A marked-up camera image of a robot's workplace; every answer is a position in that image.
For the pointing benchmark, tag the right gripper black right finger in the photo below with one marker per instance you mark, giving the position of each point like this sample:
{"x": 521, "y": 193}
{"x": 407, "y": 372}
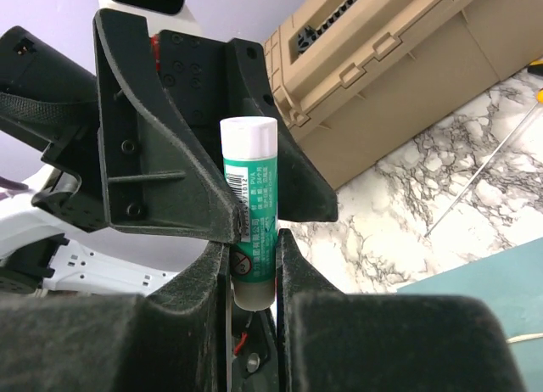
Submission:
{"x": 296, "y": 275}

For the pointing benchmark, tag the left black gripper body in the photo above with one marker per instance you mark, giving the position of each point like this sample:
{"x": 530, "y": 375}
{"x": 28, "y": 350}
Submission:
{"x": 196, "y": 72}

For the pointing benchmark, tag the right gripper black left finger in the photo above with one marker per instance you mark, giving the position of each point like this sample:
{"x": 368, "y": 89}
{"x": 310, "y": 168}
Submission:
{"x": 201, "y": 291}

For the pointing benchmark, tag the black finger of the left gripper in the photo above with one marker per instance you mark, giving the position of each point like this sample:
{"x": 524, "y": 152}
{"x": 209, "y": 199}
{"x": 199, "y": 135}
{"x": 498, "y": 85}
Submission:
{"x": 157, "y": 178}
{"x": 303, "y": 193}

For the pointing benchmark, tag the green white glue stick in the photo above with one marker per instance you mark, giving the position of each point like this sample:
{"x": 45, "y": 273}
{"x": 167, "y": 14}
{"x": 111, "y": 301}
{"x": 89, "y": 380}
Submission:
{"x": 249, "y": 147}

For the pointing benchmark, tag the teal paper envelope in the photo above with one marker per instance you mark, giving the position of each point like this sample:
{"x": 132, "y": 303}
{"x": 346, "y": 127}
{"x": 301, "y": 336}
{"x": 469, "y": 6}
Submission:
{"x": 509, "y": 283}

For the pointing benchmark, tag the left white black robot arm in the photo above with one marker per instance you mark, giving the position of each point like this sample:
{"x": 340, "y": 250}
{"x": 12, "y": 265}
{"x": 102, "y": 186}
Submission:
{"x": 51, "y": 104}

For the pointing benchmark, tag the tan plastic tool case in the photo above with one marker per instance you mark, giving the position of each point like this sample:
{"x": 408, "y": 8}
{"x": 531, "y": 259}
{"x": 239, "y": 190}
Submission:
{"x": 355, "y": 79}

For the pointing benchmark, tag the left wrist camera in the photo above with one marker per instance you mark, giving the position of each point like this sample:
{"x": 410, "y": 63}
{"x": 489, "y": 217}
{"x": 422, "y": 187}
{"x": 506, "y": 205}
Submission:
{"x": 172, "y": 15}

